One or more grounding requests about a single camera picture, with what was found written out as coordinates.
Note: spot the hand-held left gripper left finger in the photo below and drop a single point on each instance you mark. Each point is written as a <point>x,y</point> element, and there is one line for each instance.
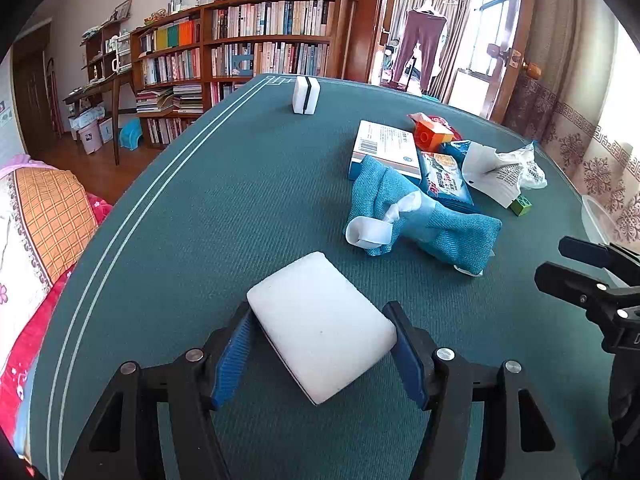
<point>232,355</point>

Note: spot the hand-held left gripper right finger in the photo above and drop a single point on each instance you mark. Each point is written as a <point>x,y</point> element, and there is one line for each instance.
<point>407,360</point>

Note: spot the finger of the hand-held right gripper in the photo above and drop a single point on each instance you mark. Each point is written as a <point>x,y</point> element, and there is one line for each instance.
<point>585,250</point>
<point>570,282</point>

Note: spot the orange toy block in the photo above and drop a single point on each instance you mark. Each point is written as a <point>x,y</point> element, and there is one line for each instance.
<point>431,134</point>

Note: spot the green toy block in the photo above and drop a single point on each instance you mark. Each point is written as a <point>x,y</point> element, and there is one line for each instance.
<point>521,206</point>

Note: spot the crumpled white packet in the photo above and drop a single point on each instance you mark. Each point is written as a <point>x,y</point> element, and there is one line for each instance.
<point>500,170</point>

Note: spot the blue cloth pouch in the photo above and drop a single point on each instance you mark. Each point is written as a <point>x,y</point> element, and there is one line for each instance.
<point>450,232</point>

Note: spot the blue snack packet food picture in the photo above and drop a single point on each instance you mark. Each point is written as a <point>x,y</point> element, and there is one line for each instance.
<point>442,175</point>

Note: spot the red and white snack packet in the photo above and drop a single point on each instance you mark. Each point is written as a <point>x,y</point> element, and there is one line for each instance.
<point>452,132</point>

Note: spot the blue and white box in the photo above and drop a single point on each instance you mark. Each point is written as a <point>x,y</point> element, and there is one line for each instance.
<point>385,147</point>

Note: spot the orange checked cushion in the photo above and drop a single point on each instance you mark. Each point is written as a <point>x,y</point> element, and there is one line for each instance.
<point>40,220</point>

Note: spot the blue plastic stool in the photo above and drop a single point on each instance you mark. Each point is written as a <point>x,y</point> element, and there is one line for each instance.
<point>131,135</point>

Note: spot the beige curtain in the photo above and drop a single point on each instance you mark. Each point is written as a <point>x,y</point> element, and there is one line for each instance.
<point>457,35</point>

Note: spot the window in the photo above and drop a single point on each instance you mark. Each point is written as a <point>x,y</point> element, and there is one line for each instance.
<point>492,15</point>

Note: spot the pink bin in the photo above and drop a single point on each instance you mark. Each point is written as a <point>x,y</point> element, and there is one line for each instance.
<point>90,139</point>

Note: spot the hanging purple pants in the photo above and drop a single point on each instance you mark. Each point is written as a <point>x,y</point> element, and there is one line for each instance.
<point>420,45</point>

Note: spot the white sponge with black stripe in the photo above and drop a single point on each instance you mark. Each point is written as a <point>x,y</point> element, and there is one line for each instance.
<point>301,95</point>

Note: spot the wooden desk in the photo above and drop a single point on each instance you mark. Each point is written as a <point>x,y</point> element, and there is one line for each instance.
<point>116,95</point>

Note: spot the wooden bookshelf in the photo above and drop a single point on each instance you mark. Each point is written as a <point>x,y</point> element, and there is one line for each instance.
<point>205,60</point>

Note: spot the rows of books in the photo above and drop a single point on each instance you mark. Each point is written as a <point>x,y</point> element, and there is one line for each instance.
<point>270,57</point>

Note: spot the dark wooden door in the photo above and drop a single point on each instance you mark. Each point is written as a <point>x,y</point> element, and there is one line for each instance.
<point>35,90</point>

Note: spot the small wooden shelf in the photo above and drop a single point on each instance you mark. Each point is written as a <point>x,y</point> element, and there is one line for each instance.
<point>102,47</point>

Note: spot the small brown picture frame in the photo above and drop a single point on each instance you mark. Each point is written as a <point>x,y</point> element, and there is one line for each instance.
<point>123,9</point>

